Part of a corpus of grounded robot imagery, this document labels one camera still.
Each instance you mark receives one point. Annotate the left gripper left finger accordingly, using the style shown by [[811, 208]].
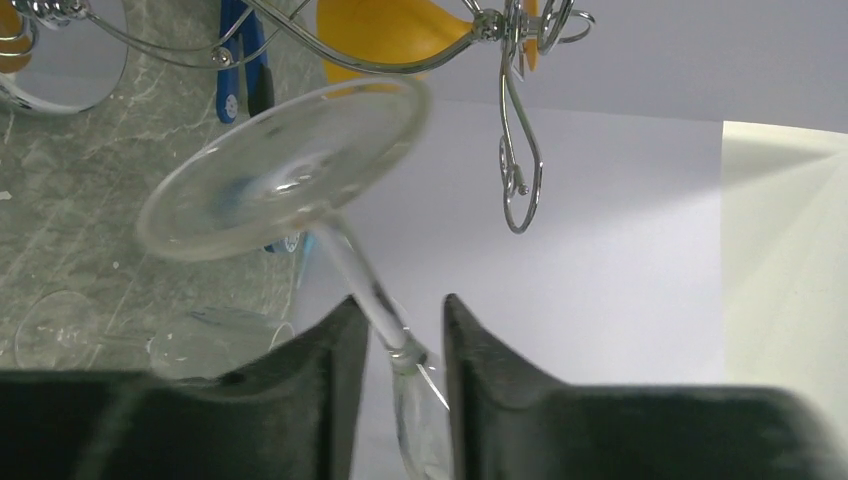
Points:
[[291, 414]]

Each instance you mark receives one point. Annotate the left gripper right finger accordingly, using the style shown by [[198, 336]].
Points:
[[511, 420]]

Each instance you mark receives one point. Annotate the clear wine glass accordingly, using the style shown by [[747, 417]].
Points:
[[63, 331], [211, 341], [294, 168]]

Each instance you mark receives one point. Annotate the orange plastic wine glass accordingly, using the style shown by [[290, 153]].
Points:
[[391, 32]]

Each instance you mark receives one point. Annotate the chrome wine glass rack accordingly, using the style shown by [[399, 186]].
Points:
[[523, 30]]

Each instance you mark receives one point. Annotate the blue black utility tool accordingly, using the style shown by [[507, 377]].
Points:
[[246, 63]]

